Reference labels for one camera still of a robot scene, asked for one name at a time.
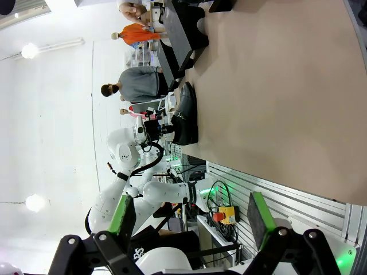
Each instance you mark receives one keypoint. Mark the person in black t-shirt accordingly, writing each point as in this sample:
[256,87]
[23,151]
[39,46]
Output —
[166,240]

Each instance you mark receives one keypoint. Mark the mannequin in pink garment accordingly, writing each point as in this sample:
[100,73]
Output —
[130,113]

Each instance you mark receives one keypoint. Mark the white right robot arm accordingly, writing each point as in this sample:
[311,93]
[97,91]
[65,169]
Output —
[315,229]

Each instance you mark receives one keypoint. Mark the black flat shoe stand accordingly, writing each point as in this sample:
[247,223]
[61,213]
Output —
[180,28]

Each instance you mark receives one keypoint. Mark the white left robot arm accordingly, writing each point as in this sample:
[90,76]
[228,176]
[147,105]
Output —
[160,192]

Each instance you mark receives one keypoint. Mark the person's right hand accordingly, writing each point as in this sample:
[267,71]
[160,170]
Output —
[132,13]

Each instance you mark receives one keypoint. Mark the round ceiling light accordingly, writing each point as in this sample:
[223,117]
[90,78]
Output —
[34,202]
[29,51]

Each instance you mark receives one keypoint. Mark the yellow emergency stop box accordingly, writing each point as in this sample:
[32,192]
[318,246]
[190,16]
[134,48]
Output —
[229,215]

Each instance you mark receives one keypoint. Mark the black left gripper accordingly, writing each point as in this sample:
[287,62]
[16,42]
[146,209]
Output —
[152,130]

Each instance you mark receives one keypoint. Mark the person in grey sweater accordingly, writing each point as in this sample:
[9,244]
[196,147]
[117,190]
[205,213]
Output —
[137,84]

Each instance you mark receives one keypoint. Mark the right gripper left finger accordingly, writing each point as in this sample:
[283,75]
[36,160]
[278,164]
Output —
[114,252]

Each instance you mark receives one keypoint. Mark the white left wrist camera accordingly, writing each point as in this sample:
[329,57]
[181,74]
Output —
[140,129]

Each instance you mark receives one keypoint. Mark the aluminium slatted frame panel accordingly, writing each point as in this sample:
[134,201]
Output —
[272,206]

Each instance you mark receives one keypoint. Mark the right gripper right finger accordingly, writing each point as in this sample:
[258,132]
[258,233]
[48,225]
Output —
[286,252]

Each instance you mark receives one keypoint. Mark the mannequin in orange garment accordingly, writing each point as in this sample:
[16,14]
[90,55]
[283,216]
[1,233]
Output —
[137,34]

